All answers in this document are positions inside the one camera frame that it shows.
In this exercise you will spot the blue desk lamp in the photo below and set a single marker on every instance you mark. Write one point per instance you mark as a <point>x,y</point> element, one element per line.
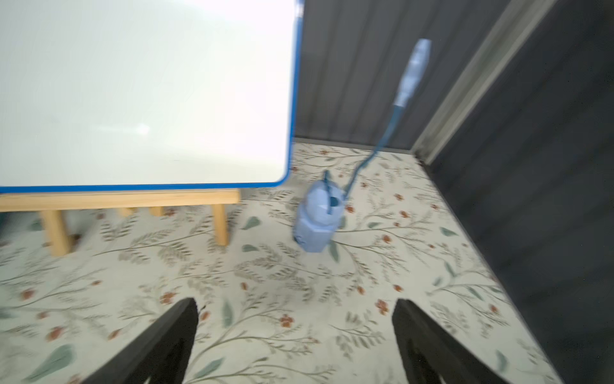
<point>319,214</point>

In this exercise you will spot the floral table mat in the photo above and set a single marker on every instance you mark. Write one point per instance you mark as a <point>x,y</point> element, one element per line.
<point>268,311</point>

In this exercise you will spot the white board blue frame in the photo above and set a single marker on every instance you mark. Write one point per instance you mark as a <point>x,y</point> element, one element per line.
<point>147,95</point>

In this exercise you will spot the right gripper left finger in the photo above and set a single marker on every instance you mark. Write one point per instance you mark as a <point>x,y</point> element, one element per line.
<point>160,354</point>

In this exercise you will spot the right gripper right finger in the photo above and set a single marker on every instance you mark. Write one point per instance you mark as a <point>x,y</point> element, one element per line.
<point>430,354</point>

